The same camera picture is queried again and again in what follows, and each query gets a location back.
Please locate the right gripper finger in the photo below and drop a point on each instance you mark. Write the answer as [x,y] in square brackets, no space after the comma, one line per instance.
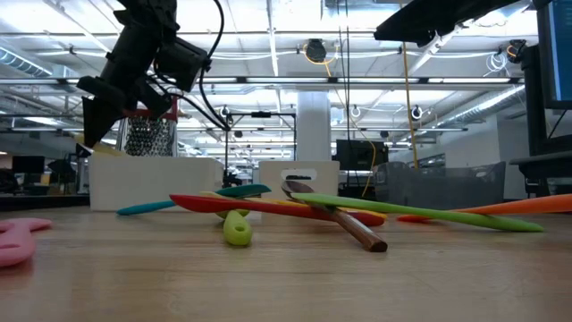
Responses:
[415,24]

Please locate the white structural column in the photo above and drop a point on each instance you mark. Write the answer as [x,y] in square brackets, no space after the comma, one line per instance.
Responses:
[313,129]

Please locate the pink silicone spatula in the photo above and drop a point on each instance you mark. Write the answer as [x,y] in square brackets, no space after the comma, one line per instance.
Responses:
[18,243]

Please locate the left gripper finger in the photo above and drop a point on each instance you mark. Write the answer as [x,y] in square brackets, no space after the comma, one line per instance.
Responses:
[156,103]
[98,118]

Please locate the orange silicone spoon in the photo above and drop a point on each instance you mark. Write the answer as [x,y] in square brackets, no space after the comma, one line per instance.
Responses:
[527,205]

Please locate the green silicone spatula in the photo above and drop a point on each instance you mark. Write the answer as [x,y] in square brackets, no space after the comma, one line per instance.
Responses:
[447,215]

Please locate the black rig frame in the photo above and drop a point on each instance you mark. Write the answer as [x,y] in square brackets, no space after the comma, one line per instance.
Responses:
[260,114]

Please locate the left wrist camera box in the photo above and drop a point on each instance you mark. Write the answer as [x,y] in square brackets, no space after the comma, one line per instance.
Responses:
[181,62]

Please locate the grey translucent plastic bin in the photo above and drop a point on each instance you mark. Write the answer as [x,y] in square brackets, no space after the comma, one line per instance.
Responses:
[447,188]

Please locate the lime green silicone spoon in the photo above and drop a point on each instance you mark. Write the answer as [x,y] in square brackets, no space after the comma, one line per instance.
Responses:
[237,230]

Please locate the blue silicone spatula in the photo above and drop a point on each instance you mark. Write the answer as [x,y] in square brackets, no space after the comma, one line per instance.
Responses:
[147,207]

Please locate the grey desk cart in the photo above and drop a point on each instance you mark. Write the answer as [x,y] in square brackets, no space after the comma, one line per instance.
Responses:
[545,163]

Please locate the red silicone spoon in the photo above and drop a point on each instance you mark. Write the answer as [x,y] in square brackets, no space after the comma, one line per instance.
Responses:
[214,203]

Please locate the red metal box grater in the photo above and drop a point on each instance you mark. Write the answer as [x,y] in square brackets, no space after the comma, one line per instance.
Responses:
[147,136]

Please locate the wide white plastic bin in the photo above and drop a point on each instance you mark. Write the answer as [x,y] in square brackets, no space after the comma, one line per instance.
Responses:
[152,183]

